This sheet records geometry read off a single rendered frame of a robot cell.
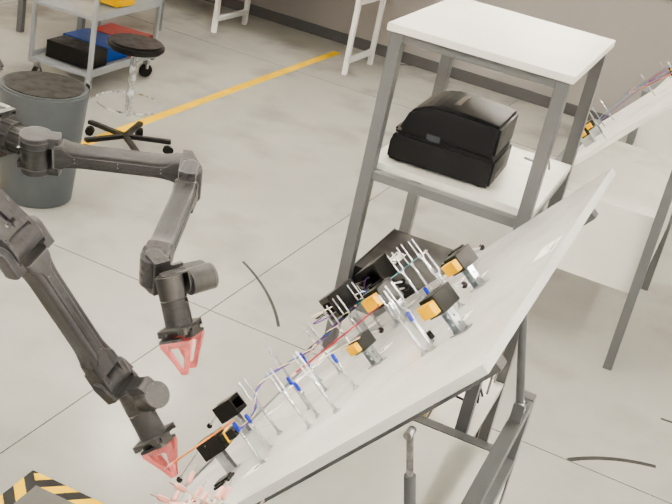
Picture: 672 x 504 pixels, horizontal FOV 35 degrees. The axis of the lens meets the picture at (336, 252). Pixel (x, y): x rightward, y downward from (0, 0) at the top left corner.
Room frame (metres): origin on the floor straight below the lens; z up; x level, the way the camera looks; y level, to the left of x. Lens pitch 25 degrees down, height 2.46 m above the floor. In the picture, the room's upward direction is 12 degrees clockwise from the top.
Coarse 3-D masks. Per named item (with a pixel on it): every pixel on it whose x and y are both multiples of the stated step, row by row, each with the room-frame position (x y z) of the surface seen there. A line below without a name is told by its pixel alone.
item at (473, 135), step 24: (432, 96) 3.00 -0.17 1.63; (456, 96) 2.97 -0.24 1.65; (480, 96) 3.02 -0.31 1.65; (408, 120) 2.85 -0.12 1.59; (432, 120) 2.83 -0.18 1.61; (456, 120) 2.82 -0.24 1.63; (480, 120) 2.81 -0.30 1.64; (504, 120) 2.86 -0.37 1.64; (408, 144) 2.85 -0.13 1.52; (432, 144) 2.83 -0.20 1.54; (456, 144) 2.81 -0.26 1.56; (480, 144) 2.79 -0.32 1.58; (504, 144) 2.89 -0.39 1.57; (432, 168) 2.82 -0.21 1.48; (456, 168) 2.81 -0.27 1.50; (480, 168) 2.79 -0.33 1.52
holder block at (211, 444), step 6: (204, 438) 1.88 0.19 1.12; (210, 438) 1.85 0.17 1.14; (216, 438) 1.85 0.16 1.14; (204, 444) 1.85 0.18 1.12; (210, 444) 1.85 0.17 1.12; (216, 444) 1.85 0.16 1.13; (222, 444) 1.84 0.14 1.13; (228, 444) 1.86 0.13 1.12; (198, 450) 1.85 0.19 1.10; (204, 450) 1.84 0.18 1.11; (210, 450) 1.84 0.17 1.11; (216, 450) 1.84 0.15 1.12; (222, 450) 1.84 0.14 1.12; (204, 456) 1.84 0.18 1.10; (210, 456) 1.84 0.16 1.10
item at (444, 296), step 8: (440, 288) 1.78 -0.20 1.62; (448, 288) 1.80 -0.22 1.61; (464, 288) 1.85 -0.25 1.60; (432, 296) 1.76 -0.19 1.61; (440, 296) 1.77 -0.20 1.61; (448, 296) 1.78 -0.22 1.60; (456, 296) 1.79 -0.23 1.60; (440, 304) 1.76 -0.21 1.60; (448, 304) 1.77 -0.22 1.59; (440, 312) 1.76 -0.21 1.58; (448, 312) 1.77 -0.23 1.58; (456, 312) 1.78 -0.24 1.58; (448, 320) 1.78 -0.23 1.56; (456, 320) 1.77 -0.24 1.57; (456, 328) 1.78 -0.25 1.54; (464, 328) 1.77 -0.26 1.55
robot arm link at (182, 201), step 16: (192, 160) 2.39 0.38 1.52; (192, 176) 2.33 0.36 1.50; (176, 192) 2.29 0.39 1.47; (192, 192) 2.30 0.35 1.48; (176, 208) 2.22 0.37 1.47; (192, 208) 2.28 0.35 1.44; (160, 224) 2.14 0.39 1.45; (176, 224) 2.15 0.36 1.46; (160, 240) 2.06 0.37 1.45; (176, 240) 2.11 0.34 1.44; (144, 256) 1.99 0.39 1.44; (144, 272) 1.98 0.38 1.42
